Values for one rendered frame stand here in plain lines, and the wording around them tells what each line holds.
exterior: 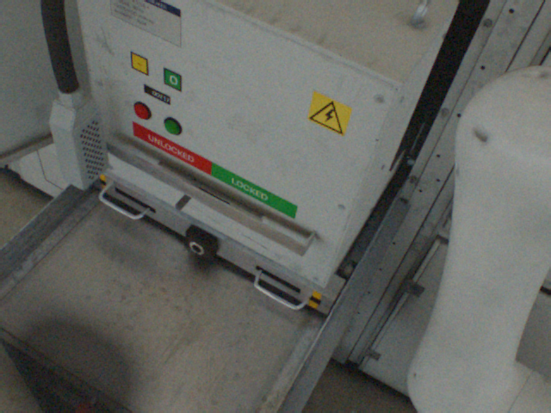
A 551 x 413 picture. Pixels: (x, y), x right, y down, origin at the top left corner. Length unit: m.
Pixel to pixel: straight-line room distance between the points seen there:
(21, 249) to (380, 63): 0.75
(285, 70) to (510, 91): 0.34
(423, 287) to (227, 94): 0.82
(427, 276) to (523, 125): 0.99
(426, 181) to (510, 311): 0.66
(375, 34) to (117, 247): 0.66
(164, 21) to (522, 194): 0.53
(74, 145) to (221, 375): 0.45
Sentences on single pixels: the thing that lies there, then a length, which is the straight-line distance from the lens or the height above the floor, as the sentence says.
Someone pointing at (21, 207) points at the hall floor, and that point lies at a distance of 2.36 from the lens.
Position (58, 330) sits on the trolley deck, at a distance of 1.10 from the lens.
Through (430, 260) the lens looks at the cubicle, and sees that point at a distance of 1.39.
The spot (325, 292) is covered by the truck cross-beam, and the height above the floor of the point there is 0.93.
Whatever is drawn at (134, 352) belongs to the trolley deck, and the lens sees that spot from 1.06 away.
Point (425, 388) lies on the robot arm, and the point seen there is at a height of 1.13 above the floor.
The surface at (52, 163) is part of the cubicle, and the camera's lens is 2.10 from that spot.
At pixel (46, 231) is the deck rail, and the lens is 1.20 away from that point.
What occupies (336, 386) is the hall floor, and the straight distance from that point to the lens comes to 1.99.
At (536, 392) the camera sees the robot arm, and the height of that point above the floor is 1.18.
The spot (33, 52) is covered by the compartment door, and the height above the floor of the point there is 1.06.
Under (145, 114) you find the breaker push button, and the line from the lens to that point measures 0.97.
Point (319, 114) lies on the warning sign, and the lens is 0.77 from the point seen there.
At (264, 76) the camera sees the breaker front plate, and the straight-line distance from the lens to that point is 0.78.
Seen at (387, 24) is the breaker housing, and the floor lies 1.39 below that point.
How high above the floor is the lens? 1.81
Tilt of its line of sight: 52 degrees down
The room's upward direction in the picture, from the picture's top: 11 degrees clockwise
